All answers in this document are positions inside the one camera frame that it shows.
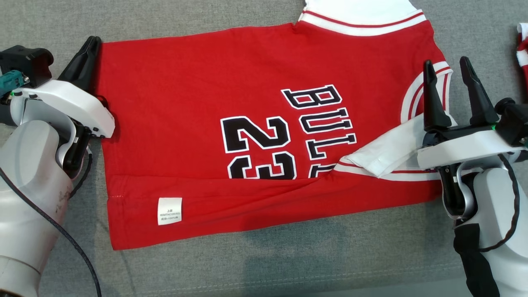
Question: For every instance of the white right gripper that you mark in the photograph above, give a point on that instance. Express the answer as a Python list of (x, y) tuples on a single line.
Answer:
[(466, 148)]

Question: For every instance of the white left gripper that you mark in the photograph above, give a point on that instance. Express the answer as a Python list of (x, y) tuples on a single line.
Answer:
[(70, 101)]

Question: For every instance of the red white basketball shorts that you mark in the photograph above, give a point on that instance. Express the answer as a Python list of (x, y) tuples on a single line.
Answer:
[(524, 53)]

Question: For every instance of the red white Bulls jersey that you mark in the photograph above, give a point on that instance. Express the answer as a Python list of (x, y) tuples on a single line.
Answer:
[(185, 82)]

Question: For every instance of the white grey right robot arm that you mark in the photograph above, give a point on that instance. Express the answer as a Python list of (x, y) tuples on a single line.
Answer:
[(499, 214)]

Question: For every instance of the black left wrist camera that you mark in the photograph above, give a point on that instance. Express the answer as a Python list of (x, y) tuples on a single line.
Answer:
[(29, 64)]

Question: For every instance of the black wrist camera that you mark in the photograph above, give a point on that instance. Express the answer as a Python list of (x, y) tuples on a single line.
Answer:
[(513, 119), (29, 64)]

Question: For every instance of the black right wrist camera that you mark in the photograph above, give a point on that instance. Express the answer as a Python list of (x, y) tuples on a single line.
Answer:
[(513, 119)]

